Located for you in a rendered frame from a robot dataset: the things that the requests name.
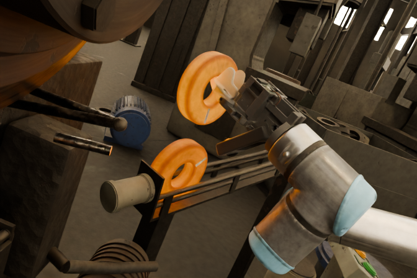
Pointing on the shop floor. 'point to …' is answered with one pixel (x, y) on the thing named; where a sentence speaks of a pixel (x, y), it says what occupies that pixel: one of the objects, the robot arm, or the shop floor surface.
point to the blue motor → (138, 137)
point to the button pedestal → (345, 264)
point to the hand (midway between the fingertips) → (213, 80)
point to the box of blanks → (369, 162)
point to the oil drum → (283, 76)
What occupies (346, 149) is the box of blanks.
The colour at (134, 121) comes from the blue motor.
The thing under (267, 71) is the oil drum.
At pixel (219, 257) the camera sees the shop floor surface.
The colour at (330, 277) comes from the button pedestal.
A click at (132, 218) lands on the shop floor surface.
